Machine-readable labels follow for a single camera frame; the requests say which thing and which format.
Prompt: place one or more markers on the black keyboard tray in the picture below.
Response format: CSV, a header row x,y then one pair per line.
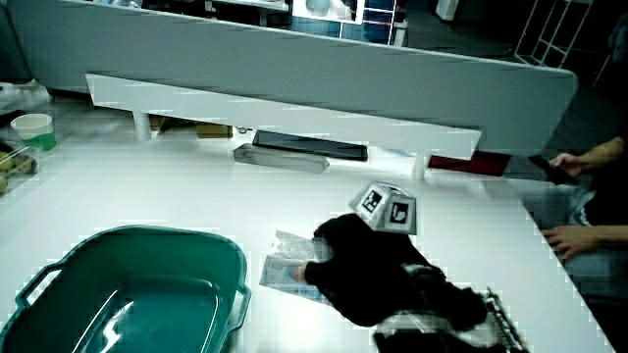
x,y
309,144

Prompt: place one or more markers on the green plastic basin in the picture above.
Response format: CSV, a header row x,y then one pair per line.
x,y
147,294

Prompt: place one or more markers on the white desk shelf riser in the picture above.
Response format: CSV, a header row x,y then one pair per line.
x,y
294,117

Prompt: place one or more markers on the person's right forearm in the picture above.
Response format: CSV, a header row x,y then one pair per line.
x,y
456,306

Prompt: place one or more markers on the black phone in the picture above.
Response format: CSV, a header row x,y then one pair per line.
x,y
549,171

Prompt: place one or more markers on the white desk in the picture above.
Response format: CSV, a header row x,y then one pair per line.
x,y
196,196

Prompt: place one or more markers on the person's right hand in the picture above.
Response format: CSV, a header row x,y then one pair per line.
x,y
365,274

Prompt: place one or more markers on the clear food container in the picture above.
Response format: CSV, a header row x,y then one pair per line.
x,y
17,164

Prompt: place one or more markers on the brown cardboard box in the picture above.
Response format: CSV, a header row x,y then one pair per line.
x,y
214,130

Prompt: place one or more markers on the clear plastic packet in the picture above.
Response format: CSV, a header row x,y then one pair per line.
x,y
282,267

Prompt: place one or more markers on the red box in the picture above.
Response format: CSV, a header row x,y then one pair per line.
x,y
471,164

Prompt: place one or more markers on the blue and white cabinet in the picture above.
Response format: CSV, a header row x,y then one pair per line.
x,y
353,19

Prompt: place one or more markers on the grey oblong case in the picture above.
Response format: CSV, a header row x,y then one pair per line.
x,y
279,159

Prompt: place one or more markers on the grey partition panel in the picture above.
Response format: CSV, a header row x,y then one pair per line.
x,y
343,68

